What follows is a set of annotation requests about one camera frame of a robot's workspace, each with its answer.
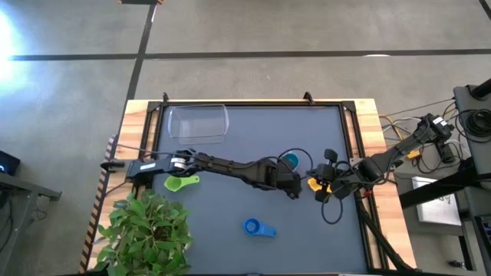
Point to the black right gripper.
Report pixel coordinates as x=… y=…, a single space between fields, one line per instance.
x=330 y=174

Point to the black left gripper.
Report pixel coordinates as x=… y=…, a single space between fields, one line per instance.
x=280 y=180

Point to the turquoise measuring cup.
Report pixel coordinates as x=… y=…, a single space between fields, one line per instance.
x=293 y=160

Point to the blue measuring cup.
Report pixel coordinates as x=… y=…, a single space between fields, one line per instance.
x=252 y=227

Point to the green measuring cup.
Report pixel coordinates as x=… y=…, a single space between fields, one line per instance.
x=174 y=184

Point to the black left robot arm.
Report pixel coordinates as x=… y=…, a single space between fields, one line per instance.
x=230 y=168

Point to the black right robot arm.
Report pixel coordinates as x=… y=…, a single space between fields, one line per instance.
x=383 y=157

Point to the clear plastic basket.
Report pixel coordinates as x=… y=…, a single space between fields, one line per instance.
x=197 y=124

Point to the black table clamp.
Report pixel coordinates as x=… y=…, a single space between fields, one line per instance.
x=165 y=97
x=308 y=97

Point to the yellow plug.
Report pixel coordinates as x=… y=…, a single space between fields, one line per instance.
x=413 y=154

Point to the white box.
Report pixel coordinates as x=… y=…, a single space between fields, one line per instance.
x=437 y=205

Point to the black power strip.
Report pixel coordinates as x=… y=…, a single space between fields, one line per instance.
x=445 y=148

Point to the green potted plant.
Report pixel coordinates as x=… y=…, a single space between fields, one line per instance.
x=145 y=234

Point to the black equipment stand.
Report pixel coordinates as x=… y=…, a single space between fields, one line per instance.
x=475 y=96

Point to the yellow black hazard tape strip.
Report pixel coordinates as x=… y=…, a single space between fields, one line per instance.
x=96 y=207

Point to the black metal cart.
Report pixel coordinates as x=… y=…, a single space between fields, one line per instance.
x=23 y=188

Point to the black device blue light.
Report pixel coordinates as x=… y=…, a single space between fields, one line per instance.
x=7 y=163

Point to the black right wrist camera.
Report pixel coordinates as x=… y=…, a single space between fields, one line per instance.
x=330 y=155

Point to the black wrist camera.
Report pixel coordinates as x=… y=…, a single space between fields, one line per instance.
x=330 y=155
x=283 y=165

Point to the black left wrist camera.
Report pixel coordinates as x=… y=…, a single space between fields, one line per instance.
x=283 y=165

